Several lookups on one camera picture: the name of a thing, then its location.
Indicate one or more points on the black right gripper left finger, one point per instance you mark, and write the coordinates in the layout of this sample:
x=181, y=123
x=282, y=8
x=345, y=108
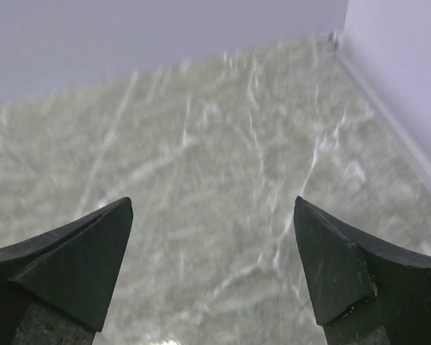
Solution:
x=56, y=288

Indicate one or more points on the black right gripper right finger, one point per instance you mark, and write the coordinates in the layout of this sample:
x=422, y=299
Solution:
x=363, y=290

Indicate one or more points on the aluminium right side rail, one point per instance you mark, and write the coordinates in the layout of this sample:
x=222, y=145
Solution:
x=411, y=151

